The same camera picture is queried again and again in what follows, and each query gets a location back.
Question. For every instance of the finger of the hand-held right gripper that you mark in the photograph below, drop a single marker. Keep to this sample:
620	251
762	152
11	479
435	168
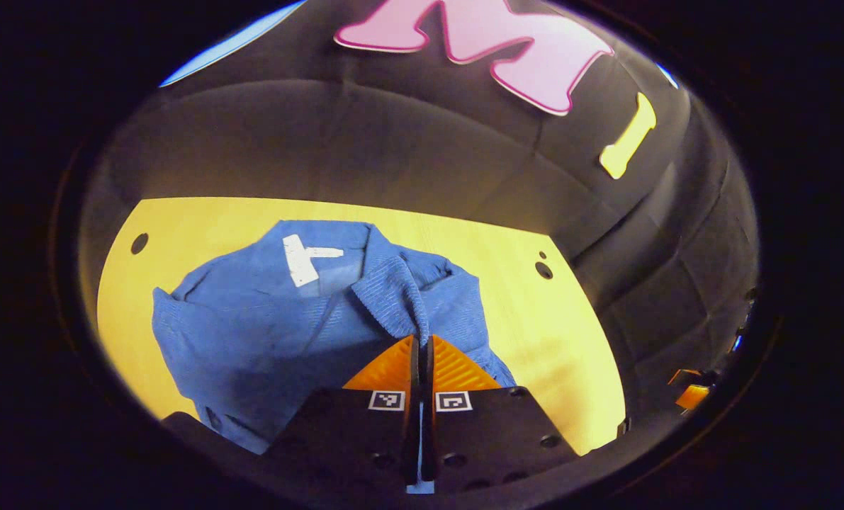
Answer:
692	397
684	376

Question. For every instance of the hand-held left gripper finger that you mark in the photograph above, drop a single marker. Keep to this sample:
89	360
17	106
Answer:
427	397
413	397

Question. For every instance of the blue ribbed shirt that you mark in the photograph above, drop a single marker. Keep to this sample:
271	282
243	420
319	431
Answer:
266	333

